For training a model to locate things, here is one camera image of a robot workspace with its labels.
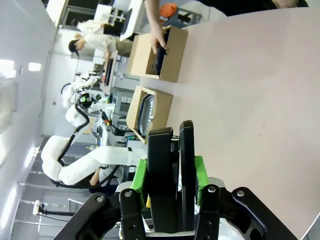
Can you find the person in white top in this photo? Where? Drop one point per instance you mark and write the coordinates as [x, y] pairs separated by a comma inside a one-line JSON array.
[[90, 26]]

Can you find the person torso black jacket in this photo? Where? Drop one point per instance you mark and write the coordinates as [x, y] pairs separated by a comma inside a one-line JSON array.
[[237, 6]]

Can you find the navy pencil case white print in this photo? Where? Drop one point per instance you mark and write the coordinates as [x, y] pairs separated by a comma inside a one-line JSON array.
[[147, 115]]

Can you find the person right forearm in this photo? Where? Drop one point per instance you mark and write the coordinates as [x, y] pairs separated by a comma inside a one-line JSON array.
[[152, 12]]

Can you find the person left hand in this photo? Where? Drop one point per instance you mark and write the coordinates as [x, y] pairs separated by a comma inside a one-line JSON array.
[[285, 2]]

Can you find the black monitor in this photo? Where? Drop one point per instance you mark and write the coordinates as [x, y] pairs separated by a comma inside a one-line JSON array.
[[109, 72]]

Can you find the grey pencil case black zipper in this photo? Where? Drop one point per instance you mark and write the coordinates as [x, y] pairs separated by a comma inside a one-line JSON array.
[[160, 62]]

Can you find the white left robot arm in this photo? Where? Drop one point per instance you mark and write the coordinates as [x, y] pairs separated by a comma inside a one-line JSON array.
[[100, 157]]

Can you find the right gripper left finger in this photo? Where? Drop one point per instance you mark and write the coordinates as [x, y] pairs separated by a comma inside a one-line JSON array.
[[130, 215]]

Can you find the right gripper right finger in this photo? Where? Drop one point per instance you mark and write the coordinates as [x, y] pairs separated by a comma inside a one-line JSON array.
[[210, 212]]

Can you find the person in cream coat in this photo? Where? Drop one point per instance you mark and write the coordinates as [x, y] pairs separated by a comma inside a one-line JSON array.
[[100, 43]]

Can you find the white camera on black arm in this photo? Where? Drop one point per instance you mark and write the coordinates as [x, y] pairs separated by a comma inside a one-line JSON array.
[[37, 207]]

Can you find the large open cardboard box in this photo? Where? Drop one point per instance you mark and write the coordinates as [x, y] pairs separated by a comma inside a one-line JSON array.
[[160, 110]]

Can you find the white table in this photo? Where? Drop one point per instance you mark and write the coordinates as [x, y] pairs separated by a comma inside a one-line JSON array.
[[132, 20]]

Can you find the small open cardboard box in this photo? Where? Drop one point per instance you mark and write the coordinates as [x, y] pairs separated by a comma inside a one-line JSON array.
[[175, 55]]

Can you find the orange bag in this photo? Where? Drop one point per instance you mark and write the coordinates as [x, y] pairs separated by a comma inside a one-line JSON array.
[[168, 9]]

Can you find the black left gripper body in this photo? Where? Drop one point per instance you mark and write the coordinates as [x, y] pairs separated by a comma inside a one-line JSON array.
[[84, 99]]

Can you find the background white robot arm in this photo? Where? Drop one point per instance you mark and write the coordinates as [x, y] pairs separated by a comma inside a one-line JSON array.
[[85, 80]]

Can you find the person right hand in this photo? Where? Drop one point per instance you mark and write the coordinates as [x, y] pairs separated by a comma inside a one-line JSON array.
[[158, 37]]

